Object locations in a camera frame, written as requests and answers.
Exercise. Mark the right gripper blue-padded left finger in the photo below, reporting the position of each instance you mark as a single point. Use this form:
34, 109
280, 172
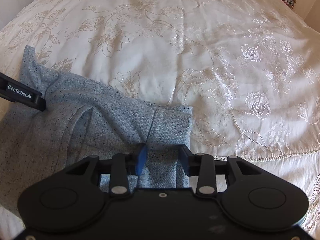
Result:
124, 165

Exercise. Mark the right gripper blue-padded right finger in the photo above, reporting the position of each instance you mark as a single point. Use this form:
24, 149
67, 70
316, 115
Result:
201, 166

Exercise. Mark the light blue speckled pants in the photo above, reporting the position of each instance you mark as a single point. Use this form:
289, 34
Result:
84, 117

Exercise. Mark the cream embroidered bedspread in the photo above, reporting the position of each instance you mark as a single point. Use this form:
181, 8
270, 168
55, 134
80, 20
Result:
249, 69

